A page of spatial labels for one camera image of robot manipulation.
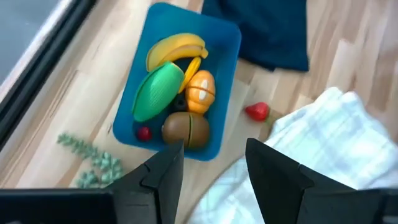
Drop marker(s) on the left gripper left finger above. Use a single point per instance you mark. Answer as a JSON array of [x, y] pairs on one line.
[[155, 196]]

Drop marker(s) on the potted succulent plant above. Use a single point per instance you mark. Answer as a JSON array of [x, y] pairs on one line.
[[99, 161]]

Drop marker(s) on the small dark toy berry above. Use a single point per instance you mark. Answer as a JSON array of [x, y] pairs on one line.
[[179, 102]]

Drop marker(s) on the red toy strawberry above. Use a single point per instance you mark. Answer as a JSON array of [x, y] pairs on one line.
[[257, 111]]

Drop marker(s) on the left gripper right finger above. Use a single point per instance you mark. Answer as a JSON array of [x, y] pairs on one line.
[[280, 193]]

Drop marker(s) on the small yellow toy slice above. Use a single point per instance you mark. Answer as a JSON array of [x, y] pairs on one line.
[[191, 73]]

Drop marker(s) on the black aluminium rig frame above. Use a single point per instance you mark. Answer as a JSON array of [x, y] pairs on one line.
[[46, 57]]

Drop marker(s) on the green ribbed toy vegetable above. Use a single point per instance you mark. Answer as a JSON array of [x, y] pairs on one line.
[[157, 91]]

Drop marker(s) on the teal plastic container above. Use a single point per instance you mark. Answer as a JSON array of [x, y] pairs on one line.
[[224, 40]]

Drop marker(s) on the navy blue cloth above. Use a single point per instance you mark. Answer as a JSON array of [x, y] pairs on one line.
[[264, 34]]

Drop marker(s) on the orange toy bell pepper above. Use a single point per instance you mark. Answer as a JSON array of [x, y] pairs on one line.
[[199, 105]]

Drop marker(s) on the white checked towel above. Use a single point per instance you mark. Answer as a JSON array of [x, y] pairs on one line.
[[326, 140]]

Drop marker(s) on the brown toy kiwi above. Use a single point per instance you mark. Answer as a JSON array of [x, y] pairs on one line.
[[177, 129]]

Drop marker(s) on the yellow toy banana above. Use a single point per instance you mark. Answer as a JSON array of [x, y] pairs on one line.
[[174, 43]]

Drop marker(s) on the small red toy cherry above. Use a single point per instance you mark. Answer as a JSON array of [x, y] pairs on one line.
[[144, 133]]

